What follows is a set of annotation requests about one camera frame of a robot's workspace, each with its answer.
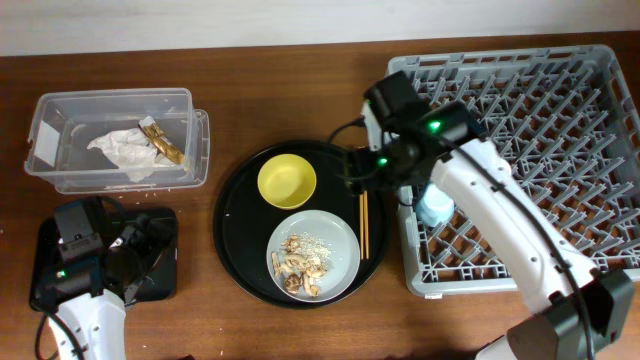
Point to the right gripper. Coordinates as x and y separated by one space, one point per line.
363 172

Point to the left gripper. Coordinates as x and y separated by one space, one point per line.
134 287

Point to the light blue cup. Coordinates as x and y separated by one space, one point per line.
434 207

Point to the wooden chopstick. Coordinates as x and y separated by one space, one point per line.
361 226
366 226

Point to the white tissue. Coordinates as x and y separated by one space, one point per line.
130 149

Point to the gold foil wrapper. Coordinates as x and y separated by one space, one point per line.
159 139

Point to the yellow bowl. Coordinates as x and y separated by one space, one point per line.
286 181

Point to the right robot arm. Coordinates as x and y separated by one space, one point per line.
576 309

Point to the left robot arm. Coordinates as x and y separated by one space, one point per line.
90 324

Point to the grey dishwasher rack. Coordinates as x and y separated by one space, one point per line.
565 121

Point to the clear plastic waste bin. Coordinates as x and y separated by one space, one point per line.
65 123

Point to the black rectangular tray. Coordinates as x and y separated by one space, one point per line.
160 283

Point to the round black serving tray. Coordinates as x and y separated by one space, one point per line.
244 221

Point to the food scraps on plate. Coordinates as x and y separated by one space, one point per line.
299 263

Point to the grey plate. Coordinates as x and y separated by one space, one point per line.
340 239

